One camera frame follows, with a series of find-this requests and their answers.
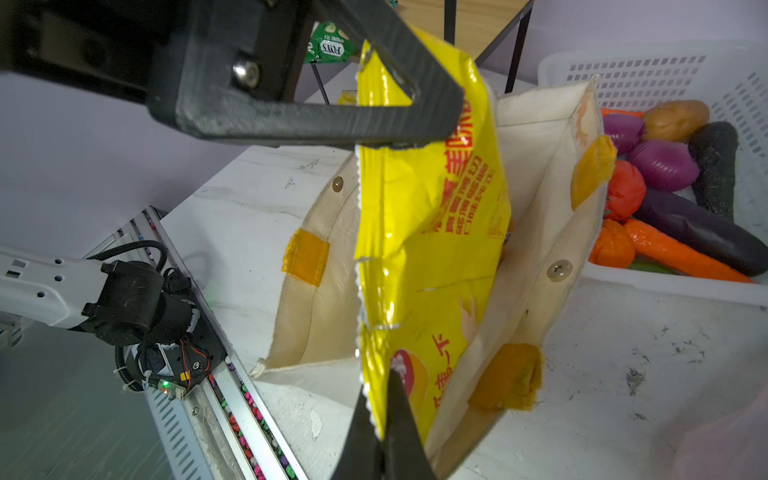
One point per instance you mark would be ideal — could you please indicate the yellow chips bag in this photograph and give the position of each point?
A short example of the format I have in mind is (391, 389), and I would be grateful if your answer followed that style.
(433, 222)

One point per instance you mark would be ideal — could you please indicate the white canvas tote bag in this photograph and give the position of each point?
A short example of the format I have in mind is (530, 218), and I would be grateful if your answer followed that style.
(543, 135)

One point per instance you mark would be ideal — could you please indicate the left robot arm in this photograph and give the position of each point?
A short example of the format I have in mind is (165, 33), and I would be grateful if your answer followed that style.
(90, 300)

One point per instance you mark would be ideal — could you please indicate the green snack bag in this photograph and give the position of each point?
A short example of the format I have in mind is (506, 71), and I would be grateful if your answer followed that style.
(328, 44)

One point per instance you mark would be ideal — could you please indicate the orange toy carrot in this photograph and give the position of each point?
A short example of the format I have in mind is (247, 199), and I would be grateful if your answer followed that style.
(661, 248)

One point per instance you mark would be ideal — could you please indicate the red toy tomato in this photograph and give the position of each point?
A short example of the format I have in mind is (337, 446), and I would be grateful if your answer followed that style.
(626, 192)

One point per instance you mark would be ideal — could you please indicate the purple toy eggplant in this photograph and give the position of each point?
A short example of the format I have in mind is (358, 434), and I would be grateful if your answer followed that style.
(704, 231)

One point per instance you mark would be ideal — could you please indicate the purple toy onion right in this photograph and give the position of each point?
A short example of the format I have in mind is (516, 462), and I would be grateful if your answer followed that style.
(664, 165)

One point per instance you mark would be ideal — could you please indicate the purple toy onion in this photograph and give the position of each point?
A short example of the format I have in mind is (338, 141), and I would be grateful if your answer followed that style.
(625, 131)
(664, 165)

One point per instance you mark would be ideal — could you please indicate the purple toy onion left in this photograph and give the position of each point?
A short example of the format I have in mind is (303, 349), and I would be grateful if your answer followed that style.
(625, 131)

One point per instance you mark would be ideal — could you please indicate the brown toy potato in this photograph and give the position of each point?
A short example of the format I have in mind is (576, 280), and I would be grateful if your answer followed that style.
(675, 121)

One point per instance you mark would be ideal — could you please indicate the dark toy cucumber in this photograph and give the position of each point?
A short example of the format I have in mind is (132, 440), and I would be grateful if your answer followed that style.
(713, 147)

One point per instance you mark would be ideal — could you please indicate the white plastic basket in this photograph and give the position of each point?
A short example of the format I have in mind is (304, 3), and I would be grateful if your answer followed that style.
(730, 78)

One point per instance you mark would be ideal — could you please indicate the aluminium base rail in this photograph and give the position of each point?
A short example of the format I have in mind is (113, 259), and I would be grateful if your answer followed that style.
(222, 428)

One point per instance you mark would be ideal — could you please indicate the wooden black-frame shelf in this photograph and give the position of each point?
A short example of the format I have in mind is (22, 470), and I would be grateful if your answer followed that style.
(492, 32)

